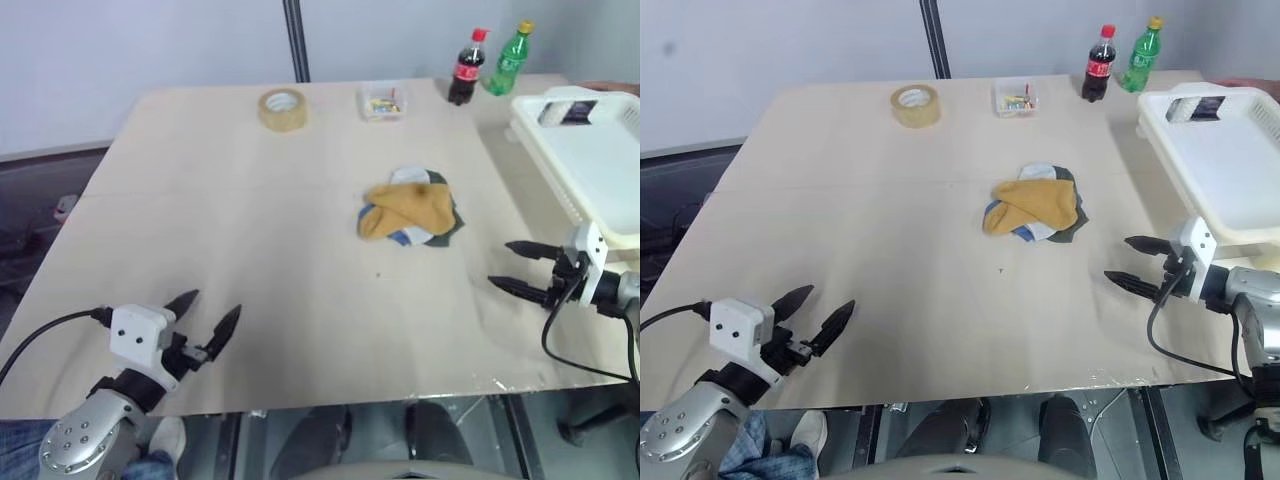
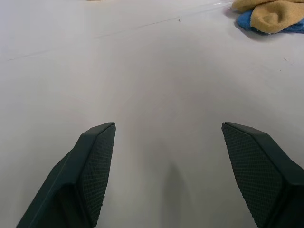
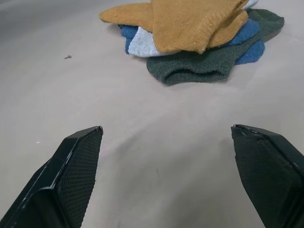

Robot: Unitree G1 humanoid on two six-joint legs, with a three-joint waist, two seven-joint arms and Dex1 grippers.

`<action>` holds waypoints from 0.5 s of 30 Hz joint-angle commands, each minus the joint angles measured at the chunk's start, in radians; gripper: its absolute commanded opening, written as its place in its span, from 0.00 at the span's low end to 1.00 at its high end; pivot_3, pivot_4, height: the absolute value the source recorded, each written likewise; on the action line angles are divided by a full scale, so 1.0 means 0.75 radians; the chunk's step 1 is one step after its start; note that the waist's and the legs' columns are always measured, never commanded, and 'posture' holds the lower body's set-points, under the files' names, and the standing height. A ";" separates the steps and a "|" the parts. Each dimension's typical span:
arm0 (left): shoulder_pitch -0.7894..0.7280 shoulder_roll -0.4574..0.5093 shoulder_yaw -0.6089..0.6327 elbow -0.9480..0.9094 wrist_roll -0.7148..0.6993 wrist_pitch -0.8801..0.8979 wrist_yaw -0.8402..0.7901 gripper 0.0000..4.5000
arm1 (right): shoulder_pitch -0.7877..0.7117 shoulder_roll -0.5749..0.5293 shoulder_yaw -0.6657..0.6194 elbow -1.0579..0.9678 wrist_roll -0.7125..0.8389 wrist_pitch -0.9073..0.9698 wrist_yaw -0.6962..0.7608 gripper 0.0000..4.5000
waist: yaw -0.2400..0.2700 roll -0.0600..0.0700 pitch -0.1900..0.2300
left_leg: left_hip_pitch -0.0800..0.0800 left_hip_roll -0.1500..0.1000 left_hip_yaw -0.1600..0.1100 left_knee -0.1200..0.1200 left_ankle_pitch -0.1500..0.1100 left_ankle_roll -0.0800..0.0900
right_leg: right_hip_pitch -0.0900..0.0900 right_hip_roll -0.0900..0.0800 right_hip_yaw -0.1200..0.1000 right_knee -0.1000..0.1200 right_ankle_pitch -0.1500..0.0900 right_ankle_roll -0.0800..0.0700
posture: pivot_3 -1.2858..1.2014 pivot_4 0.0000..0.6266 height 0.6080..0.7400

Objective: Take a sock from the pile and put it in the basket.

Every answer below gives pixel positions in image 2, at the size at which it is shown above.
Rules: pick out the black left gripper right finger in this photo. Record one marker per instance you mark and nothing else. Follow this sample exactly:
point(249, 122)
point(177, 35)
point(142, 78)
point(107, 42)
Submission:
point(266, 175)

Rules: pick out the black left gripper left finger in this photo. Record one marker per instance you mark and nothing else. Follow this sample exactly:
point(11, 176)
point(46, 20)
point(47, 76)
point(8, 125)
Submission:
point(78, 175)

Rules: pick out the yellow sock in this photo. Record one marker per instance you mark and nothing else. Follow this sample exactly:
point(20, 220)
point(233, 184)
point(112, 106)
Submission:
point(266, 16)

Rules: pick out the blue sock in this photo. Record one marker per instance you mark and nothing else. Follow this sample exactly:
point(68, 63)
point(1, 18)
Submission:
point(243, 21)

